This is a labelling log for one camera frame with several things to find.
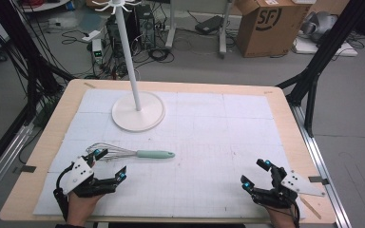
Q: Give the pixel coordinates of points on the black computer tower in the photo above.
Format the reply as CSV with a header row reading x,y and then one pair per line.
x,y
146,27

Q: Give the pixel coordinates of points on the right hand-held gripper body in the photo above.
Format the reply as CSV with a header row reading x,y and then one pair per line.
x,y
278,194

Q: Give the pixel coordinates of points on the black metal frame stand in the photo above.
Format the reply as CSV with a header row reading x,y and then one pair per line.
x,y
323,53
28,63

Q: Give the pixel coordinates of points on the round white table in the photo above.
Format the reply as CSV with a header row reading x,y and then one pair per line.
x,y
44,5

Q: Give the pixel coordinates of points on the person's left hand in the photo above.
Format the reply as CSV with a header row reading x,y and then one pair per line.
x,y
80,209

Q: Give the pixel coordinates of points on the white rack stand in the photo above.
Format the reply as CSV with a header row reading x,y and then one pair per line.
x,y
138,114

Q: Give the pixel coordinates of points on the aluminium rail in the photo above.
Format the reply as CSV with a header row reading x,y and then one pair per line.
x,y
3,161
320,158

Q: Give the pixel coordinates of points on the brown cardboard box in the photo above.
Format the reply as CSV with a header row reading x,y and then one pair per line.
x,y
267,30

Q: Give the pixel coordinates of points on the white power strip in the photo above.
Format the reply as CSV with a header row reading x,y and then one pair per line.
x,y
91,35

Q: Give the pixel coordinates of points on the grey bundled object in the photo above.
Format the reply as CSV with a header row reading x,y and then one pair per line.
x,y
320,25

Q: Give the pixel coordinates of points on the black tape piece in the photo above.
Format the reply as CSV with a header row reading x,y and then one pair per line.
x,y
317,180
28,168

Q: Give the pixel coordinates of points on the white metal stand leg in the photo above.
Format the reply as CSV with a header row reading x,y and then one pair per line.
x,y
224,34
171,28

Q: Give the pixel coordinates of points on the thin wooden stick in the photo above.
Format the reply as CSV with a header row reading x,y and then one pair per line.
x,y
310,208

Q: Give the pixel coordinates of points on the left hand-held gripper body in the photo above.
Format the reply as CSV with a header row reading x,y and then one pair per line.
x,y
77,177

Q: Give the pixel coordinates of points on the white grid mat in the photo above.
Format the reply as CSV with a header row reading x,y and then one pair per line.
x,y
202,158

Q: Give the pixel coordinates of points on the white device with green display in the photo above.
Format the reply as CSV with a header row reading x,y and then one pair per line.
x,y
97,50

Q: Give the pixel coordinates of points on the black power adapter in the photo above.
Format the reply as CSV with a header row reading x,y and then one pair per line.
x,y
209,24

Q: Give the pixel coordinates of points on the white flat board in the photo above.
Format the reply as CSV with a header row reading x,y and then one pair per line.
x,y
326,49

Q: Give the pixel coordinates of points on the person's right hand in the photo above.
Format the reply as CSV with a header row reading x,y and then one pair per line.
x,y
282,218

